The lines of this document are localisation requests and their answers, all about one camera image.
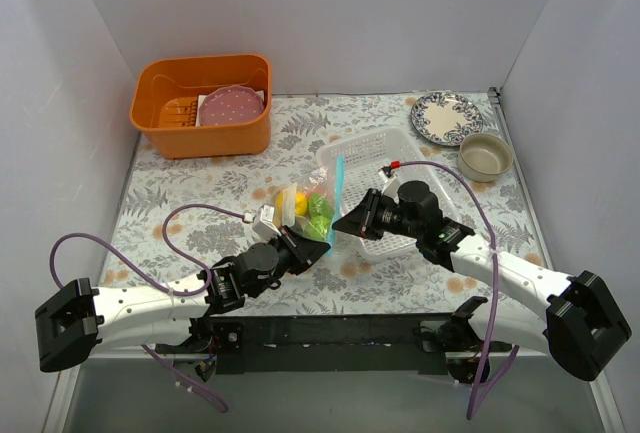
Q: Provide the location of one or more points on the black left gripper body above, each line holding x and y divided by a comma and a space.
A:
295, 248

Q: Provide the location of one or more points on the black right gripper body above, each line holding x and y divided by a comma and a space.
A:
372, 216

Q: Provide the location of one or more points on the bumpy green lime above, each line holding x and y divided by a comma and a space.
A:
317, 228

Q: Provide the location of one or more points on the green avocado half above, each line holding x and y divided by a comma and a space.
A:
320, 205

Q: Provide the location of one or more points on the clear zip top bag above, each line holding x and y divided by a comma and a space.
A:
333, 175

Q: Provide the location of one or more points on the yellow lemon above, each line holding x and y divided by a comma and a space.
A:
300, 207

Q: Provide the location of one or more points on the orange tangerine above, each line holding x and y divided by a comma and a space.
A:
317, 188

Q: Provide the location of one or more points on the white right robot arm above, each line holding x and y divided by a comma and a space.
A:
574, 319

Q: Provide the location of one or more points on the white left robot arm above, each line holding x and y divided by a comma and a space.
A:
80, 319

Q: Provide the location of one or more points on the floral table mat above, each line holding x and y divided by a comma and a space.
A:
179, 213

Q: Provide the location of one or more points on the white perforated plastic basket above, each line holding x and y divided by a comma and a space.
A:
364, 154

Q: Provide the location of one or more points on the beige ceramic bowl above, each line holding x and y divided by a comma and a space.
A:
484, 157

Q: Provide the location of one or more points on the blue floral ceramic plate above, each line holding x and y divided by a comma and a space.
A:
446, 118

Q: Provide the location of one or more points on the pink polka dot plate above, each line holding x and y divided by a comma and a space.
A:
230, 105

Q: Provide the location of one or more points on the orange dish rack insert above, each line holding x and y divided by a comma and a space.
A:
180, 112

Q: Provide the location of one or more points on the orange plastic tub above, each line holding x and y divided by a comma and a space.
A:
168, 79

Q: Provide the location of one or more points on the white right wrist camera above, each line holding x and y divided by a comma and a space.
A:
390, 178

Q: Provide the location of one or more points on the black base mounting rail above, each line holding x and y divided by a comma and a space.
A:
423, 343

